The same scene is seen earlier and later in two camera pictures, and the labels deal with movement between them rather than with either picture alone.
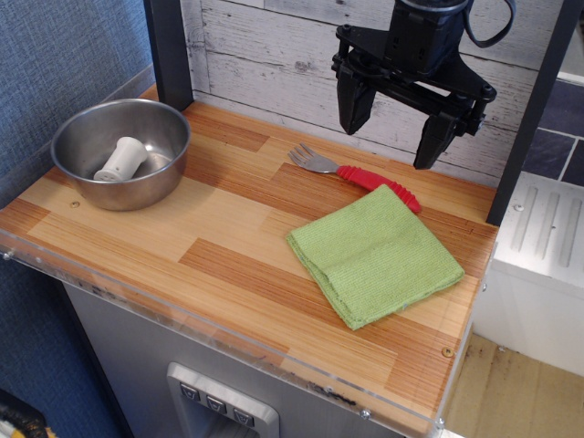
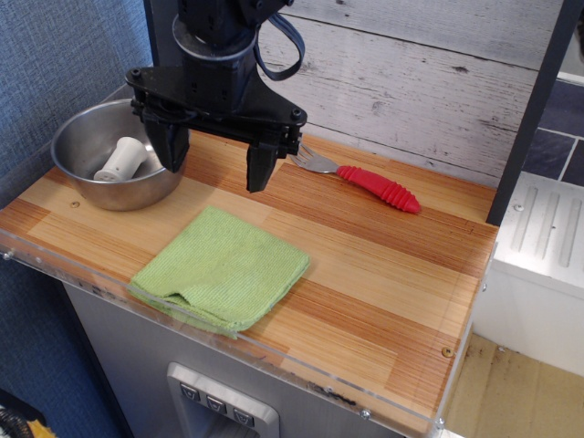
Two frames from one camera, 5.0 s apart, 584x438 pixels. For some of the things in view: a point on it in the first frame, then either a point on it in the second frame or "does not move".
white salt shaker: [126, 156] does not move
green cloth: [373, 258] → [222, 275]
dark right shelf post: [534, 113] does not move
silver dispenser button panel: [204, 408] does not move
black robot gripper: [417, 62] → [225, 97]
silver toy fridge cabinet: [165, 378] does not move
